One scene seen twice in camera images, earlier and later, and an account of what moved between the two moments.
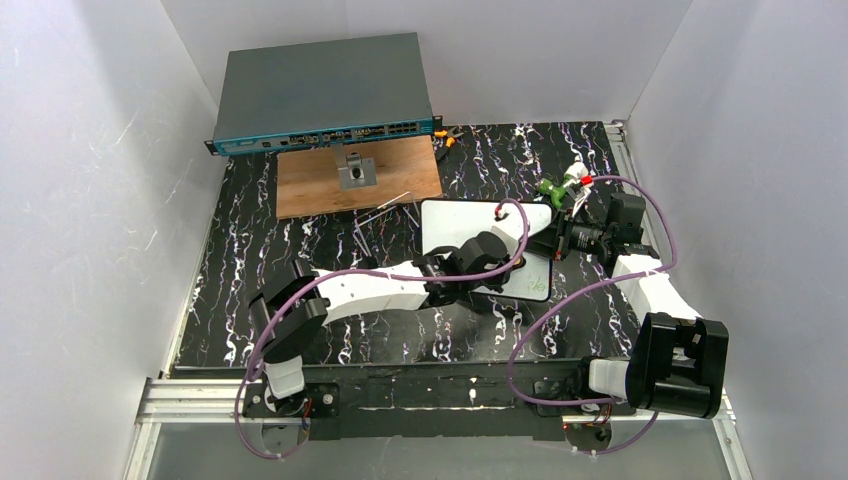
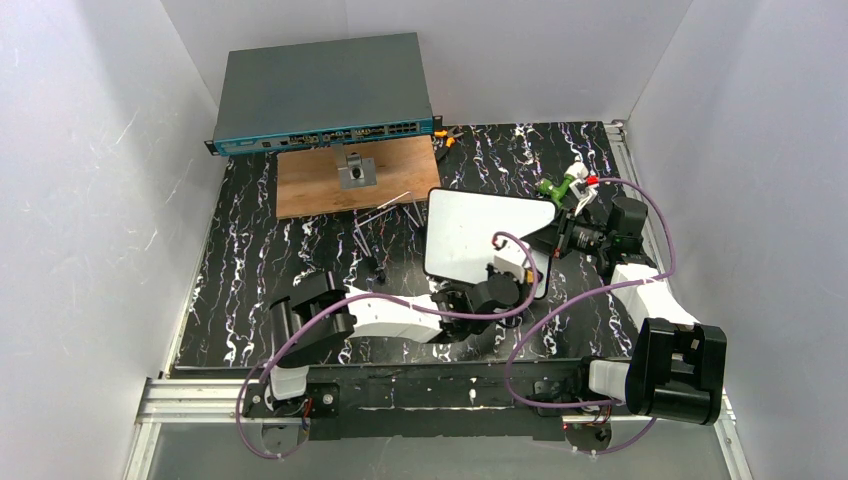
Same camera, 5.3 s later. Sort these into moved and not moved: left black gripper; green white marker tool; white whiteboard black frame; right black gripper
Moved: left black gripper
Not moved: white whiteboard black frame; green white marker tool; right black gripper
